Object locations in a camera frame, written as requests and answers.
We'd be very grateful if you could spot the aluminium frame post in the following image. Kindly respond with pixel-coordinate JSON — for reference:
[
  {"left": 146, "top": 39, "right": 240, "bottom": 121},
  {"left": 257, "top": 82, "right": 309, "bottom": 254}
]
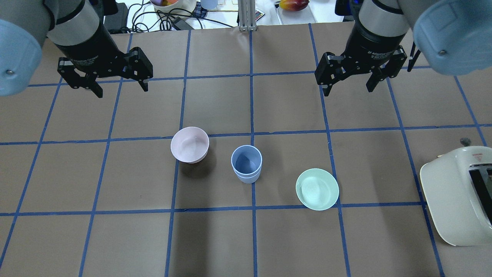
[{"left": 238, "top": 0, "right": 257, "bottom": 32}]

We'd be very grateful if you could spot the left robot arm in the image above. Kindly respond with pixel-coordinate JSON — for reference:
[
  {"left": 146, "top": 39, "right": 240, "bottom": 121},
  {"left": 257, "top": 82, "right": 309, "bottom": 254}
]
[{"left": 0, "top": 0, "right": 153, "bottom": 98}]

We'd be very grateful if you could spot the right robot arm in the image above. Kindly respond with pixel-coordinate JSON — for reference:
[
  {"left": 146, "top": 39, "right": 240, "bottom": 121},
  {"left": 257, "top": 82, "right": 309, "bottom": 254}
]
[{"left": 315, "top": 0, "right": 492, "bottom": 96}]

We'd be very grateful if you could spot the red yellow mango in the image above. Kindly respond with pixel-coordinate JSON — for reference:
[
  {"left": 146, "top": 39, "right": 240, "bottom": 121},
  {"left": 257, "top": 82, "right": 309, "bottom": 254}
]
[{"left": 278, "top": 0, "right": 309, "bottom": 11}]

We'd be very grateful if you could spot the blue cup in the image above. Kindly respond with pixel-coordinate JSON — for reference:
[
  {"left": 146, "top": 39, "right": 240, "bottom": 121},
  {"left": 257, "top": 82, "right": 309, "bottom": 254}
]
[
  {"left": 200, "top": 0, "right": 218, "bottom": 10},
  {"left": 236, "top": 172, "right": 261, "bottom": 184},
  {"left": 231, "top": 144, "right": 263, "bottom": 178}
]

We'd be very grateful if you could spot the black power adapter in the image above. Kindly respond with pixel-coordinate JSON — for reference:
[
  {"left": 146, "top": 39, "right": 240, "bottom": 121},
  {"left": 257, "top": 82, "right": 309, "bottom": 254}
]
[{"left": 103, "top": 0, "right": 128, "bottom": 34}]

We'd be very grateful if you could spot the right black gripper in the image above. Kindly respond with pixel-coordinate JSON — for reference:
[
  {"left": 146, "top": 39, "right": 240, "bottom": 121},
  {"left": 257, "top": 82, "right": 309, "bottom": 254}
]
[{"left": 314, "top": 23, "right": 407, "bottom": 97}]

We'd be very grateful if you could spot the beige bowl with blocks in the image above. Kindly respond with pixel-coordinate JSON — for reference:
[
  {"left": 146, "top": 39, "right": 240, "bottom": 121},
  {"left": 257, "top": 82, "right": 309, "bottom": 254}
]
[{"left": 150, "top": 0, "right": 196, "bottom": 15}]

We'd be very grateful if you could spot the blue cup on rack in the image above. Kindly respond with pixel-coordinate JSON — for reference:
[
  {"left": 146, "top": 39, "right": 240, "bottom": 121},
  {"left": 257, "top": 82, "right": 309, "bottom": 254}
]
[{"left": 200, "top": 0, "right": 218, "bottom": 10}]

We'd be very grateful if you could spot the pink bowl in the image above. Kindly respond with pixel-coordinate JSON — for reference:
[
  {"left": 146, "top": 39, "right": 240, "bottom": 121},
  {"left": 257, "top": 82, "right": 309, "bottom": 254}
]
[{"left": 170, "top": 127, "right": 209, "bottom": 164}]

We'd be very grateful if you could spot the mint green bowl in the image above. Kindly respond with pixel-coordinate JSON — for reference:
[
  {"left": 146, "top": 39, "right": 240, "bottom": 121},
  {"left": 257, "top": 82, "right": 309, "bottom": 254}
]
[{"left": 295, "top": 168, "right": 340, "bottom": 211}]

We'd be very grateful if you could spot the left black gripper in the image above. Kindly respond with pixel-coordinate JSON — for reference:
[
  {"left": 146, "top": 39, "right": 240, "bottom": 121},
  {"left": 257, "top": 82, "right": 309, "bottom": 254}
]
[{"left": 57, "top": 23, "right": 153, "bottom": 98}]

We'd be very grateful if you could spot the white metal tray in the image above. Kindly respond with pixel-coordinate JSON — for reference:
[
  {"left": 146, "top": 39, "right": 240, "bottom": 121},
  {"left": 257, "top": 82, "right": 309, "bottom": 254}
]
[{"left": 274, "top": 1, "right": 316, "bottom": 25}]

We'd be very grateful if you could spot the small remote control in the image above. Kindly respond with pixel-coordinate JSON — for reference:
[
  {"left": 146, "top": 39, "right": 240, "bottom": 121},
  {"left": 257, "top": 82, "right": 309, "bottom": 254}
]
[{"left": 255, "top": 9, "right": 265, "bottom": 21}]

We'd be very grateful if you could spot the cream white toaster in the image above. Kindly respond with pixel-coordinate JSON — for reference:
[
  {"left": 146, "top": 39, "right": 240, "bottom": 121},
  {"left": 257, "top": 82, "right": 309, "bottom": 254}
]
[{"left": 419, "top": 137, "right": 492, "bottom": 247}]

